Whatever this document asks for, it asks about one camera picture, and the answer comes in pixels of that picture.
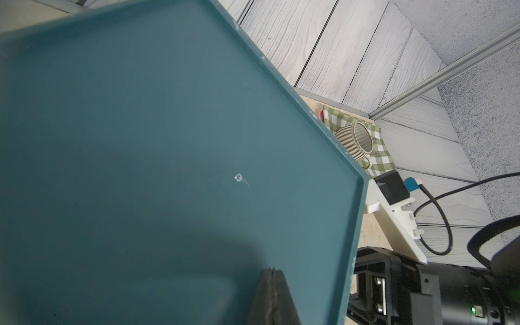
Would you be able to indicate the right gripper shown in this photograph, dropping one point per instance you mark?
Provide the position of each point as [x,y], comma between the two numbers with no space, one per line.
[393,289]

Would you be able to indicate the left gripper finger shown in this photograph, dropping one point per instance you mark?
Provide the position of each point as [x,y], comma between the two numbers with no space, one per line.
[272,302]

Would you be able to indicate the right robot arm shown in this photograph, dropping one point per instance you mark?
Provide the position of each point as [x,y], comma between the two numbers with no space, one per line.
[485,295]

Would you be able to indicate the teal and yellow drawer cabinet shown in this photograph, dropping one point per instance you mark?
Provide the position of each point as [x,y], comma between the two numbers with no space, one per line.
[153,163]

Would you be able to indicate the green checkered cloth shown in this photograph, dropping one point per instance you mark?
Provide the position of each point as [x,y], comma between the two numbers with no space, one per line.
[380,157]

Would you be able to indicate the striped ceramic cup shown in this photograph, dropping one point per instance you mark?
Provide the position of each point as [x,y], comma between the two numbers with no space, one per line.
[357,141]

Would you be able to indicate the right aluminium frame post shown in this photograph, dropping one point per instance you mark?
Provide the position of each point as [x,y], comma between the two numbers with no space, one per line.
[463,64]

